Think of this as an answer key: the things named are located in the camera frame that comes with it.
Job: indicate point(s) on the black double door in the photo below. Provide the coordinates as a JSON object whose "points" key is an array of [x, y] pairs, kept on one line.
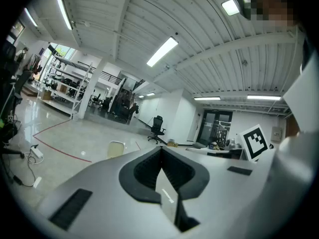
{"points": [[209, 126]]}

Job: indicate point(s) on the white metal shelving rack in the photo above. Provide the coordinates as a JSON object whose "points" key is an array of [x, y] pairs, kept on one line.
{"points": [[62, 96]]}

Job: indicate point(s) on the long ceiling light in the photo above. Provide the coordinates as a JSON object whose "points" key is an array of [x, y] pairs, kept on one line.
{"points": [[264, 97], [230, 7], [207, 98], [150, 94], [30, 17], [162, 51], [64, 12]]}

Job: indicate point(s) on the wooden staircase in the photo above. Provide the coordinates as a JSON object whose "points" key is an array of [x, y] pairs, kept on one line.
{"points": [[122, 113]]}

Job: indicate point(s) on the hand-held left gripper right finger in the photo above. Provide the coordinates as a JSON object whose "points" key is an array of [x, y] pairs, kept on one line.
{"points": [[177, 168]]}

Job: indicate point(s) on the clothes rack with garments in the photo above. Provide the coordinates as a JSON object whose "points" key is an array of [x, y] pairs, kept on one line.
{"points": [[37, 65]]}

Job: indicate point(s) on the black head-worn camera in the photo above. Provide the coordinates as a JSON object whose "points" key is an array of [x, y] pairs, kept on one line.
{"points": [[241, 6]]}

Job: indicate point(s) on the short red floor tape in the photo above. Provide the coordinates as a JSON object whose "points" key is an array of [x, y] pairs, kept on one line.
{"points": [[138, 145]]}

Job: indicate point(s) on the long red floor tape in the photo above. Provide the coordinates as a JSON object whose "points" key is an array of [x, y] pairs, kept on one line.
{"points": [[74, 155]]}

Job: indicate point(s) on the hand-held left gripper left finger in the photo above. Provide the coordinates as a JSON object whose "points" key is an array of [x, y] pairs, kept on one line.
{"points": [[144, 170]]}

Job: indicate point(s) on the white power strip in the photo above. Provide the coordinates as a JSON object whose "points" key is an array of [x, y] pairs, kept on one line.
{"points": [[37, 153]]}

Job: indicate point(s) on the black power adapter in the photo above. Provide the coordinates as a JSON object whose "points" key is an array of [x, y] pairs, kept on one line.
{"points": [[18, 179]]}

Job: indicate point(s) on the black mezzanine railing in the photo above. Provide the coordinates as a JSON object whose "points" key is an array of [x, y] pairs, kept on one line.
{"points": [[112, 78]]}

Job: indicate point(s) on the black jacket on stair post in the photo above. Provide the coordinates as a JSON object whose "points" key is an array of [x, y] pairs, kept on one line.
{"points": [[134, 108]]}

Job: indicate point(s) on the purple wall poster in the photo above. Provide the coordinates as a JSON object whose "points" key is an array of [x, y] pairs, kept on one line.
{"points": [[42, 51]]}

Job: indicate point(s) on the person's head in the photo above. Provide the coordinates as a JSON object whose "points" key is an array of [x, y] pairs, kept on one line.
{"points": [[271, 6]]}

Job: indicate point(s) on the white square column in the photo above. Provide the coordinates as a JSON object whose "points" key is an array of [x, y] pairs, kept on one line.
{"points": [[93, 91]]}

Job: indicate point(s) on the wide glass window wall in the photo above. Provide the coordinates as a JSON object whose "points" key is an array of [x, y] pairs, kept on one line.
{"points": [[18, 29]]}

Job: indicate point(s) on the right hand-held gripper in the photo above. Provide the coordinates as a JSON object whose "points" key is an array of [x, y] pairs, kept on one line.
{"points": [[254, 143]]}

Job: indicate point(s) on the grey wall electrical box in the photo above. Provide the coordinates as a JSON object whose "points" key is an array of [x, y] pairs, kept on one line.
{"points": [[277, 133]]}

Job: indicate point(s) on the cream rounded appliance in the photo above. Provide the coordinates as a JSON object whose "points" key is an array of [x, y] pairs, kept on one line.
{"points": [[115, 149]]}

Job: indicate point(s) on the small cardboard box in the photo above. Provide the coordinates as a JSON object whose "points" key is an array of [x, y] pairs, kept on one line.
{"points": [[172, 144]]}

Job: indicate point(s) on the low wooden platform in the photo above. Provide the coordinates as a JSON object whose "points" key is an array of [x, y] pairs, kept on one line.
{"points": [[31, 89]]}

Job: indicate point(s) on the large window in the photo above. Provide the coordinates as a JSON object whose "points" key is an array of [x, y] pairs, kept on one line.
{"points": [[59, 50]]}

